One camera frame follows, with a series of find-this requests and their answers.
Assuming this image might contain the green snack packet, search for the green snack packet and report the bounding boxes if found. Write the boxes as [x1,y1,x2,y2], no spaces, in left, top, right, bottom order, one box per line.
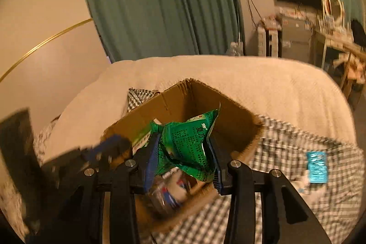
[151,109,220,183]

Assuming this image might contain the white lace sock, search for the white lace sock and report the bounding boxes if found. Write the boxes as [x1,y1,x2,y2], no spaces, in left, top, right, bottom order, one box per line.
[291,172,327,206]

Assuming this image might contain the clear plastic bottle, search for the clear plastic bottle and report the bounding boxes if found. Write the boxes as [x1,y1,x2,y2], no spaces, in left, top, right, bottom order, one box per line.
[148,167,197,217]

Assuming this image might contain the grey checkered blanket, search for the grey checkered blanket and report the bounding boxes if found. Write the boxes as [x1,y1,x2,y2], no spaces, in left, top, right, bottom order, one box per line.
[110,80,364,243]

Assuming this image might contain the blue foil packet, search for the blue foil packet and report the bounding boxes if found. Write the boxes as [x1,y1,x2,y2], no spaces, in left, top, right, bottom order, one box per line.
[307,151,328,184]

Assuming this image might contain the brown cardboard box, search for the brown cardboard box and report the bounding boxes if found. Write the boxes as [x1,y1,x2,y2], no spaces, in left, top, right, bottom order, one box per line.
[102,79,264,235]

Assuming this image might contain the cream bed cover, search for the cream bed cover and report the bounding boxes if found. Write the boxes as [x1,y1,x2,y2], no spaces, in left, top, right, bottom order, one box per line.
[0,54,358,236]

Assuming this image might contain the white dressing table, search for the white dressing table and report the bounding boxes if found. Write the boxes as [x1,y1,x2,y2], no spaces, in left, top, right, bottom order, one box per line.
[310,29,365,90]

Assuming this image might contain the grey storage boxes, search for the grey storage boxes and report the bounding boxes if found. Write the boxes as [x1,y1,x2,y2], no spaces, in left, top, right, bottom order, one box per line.
[280,15,312,63]

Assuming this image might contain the black backpack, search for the black backpack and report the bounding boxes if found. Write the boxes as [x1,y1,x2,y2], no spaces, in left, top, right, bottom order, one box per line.
[351,19,366,48]

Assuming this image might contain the round vanity mirror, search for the round vanity mirror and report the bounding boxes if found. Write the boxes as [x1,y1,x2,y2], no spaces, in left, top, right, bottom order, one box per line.
[323,0,345,27]

